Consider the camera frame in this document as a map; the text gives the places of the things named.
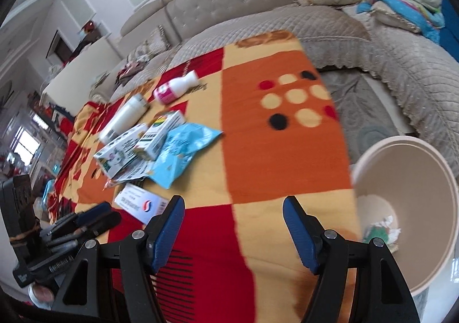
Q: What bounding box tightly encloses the flat white medicine box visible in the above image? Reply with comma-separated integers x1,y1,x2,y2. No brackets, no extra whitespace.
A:
114,183,169,225

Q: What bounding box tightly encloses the beige round trash bin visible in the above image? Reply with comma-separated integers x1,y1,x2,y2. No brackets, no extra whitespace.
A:
352,136,458,296

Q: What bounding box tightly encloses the yellow green small box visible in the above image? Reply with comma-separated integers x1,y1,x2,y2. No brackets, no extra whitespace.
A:
133,111,186,161

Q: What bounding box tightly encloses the beige tufted sofa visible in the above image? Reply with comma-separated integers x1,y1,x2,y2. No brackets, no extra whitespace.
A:
87,0,459,180

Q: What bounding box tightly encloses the colourful striped cloth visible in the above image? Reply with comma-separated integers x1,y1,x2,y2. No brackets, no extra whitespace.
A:
356,0,445,44

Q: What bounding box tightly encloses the small patterned side cushion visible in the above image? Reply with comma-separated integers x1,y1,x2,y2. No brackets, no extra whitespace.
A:
127,26,170,63

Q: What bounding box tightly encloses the white green milk carton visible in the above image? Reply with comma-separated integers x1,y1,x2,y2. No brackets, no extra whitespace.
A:
93,123,149,178

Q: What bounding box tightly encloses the blue folded blanket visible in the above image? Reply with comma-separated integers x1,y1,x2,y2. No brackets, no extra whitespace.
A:
439,0,459,61

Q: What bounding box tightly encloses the light blue snack bag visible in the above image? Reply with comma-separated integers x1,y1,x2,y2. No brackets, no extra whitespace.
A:
147,122,223,189

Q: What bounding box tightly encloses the pink white small bottle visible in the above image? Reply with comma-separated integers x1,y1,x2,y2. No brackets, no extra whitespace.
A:
153,71,200,106

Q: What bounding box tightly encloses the orange red patterned blanket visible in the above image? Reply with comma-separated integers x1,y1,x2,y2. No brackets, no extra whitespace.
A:
48,30,363,323

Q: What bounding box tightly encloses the tall white bottle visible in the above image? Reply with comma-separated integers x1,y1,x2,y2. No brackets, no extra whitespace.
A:
99,94,149,145

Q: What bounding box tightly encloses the white green wrapper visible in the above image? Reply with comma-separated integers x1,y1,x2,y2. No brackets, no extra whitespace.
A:
363,215,401,253

